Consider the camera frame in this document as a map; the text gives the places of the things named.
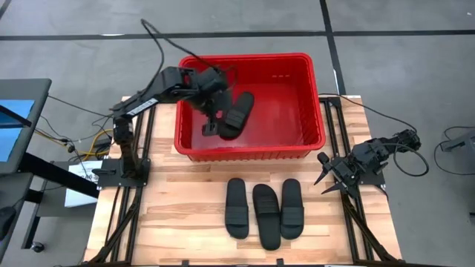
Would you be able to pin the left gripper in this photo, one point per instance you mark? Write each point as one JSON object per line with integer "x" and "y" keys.
{"x": 211, "y": 89}

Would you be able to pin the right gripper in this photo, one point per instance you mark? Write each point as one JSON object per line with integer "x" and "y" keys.
{"x": 347, "y": 168}

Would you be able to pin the black rubber slide sandal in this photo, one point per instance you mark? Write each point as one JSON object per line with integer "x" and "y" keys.
{"x": 236, "y": 222}
{"x": 243, "y": 104}
{"x": 292, "y": 222}
{"x": 267, "y": 230}

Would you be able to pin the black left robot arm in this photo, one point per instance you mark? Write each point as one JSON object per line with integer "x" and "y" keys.
{"x": 137, "y": 105}

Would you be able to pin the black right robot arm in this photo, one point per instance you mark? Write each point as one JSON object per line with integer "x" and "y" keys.
{"x": 371, "y": 150}

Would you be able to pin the red plastic bin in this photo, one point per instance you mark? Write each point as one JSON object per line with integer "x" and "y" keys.
{"x": 289, "y": 111}

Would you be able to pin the white paper sheet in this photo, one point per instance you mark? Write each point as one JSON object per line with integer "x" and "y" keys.
{"x": 79, "y": 196}

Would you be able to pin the black monitor stand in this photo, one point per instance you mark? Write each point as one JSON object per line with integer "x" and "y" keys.
{"x": 55, "y": 174}

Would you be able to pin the monitor with blue screen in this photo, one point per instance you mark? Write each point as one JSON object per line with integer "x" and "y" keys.
{"x": 33, "y": 111}

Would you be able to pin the grey side desk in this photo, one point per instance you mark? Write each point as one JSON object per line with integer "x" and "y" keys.
{"x": 15, "y": 193}

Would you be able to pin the black caster wheel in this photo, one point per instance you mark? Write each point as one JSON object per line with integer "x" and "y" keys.
{"x": 38, "y": 247}

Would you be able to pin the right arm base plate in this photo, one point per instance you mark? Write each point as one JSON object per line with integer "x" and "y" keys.
{"x": 375, "y": 180}

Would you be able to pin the right black aluminium frame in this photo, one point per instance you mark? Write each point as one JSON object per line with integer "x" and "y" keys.
{"x": 328, "y": 122}

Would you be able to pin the black aluminium frame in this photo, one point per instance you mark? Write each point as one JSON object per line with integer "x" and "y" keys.
{"x": 328, "y": 122}
{"x": 152, "y": 130}

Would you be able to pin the left black aluminium frame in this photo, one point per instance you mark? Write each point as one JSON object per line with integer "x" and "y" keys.
{"x": 152, "y": 130}

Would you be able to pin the black table edge bracket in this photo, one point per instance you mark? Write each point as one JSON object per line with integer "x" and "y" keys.
{"x": 280, "y": 263}
{"x": 185, "y": 263}

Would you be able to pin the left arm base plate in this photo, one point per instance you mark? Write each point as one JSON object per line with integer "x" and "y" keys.
{"x": 111, "y": 178}

